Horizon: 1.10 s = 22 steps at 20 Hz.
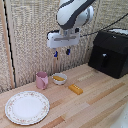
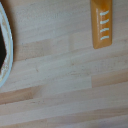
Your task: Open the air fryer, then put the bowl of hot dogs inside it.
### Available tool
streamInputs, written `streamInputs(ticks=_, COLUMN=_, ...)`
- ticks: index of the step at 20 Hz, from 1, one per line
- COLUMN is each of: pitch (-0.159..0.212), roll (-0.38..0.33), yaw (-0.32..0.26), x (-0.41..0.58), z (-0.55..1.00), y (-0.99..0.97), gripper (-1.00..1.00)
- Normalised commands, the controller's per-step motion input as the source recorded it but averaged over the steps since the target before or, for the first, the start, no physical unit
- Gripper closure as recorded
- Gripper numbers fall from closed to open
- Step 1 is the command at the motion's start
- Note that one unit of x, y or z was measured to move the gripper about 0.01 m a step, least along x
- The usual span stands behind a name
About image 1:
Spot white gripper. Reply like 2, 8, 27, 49
46, 29, 81, 59

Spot yellow food pieces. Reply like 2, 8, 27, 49
53, 75, 66, 82

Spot white small bowl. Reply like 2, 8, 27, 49
51, 72, 68, 86

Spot black air fryer body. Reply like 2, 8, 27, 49
87, 29, 128, 80

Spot woven beige screen panel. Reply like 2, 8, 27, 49
7, 0, 60, 88
61, 0, 128, 76

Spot pink cup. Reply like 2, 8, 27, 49
35, 70, 50, 91

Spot yellow ridged block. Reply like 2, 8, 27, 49
68, 83, 84, 96

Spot white floral rim plate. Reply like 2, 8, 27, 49
4, 90, 51, 126

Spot white rounded object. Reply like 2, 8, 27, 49
116, 110, 128, 128

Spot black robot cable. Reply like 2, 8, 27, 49
79, 13, 128, 38

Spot light wooden frame post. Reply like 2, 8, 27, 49
0, 0, 16, 91

